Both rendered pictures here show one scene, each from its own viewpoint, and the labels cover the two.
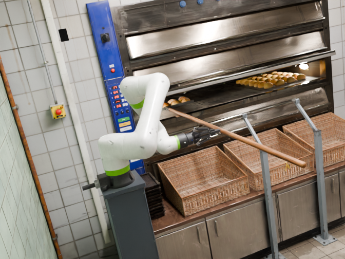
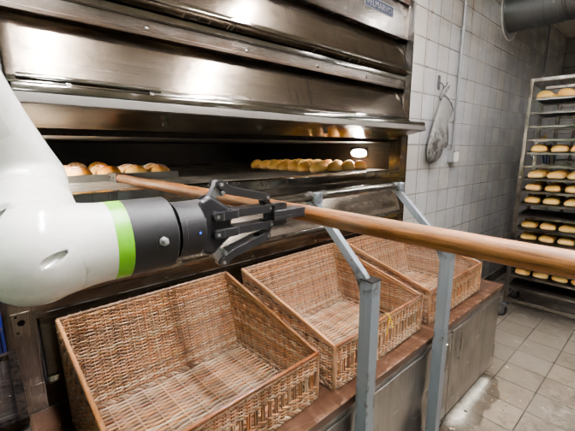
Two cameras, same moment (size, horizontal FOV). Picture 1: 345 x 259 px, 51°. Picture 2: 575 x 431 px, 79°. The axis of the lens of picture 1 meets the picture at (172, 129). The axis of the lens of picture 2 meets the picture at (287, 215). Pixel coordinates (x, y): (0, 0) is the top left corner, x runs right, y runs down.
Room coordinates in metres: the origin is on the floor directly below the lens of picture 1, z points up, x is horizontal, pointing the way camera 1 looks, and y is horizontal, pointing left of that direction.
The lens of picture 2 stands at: (1.69, -0.02, 1.30)
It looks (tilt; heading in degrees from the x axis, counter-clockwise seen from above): 11 degrees down; 335
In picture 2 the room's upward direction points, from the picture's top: straight up
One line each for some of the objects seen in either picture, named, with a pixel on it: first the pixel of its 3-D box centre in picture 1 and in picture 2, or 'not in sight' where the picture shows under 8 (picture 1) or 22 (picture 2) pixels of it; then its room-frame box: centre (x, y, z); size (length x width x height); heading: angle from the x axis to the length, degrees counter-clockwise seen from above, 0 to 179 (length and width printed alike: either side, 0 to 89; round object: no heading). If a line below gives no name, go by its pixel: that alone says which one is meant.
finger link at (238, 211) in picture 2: (202, 133); (240, 210); (2.19, -0.18, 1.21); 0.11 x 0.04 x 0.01; 107
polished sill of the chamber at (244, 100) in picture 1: (241, 102); (281, 182); (3.06, -0.63, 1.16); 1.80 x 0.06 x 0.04; 107
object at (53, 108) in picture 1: (58, 111); not in sight; (2.56, 0.78, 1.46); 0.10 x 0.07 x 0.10; 107
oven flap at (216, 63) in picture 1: (236, 58); (284, 89); (3.03, -0.64, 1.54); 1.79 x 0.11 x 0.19; 107
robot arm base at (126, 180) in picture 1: (108, 179); not in sight; (1.65, 0.36, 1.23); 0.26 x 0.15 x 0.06; 107
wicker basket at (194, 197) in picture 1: (202, 178); (192, 360); (2.61, -0.16, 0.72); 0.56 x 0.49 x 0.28; 108
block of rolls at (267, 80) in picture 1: (269, 78); (307, 164); (3.62, -1.07, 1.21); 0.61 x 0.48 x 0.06; 17
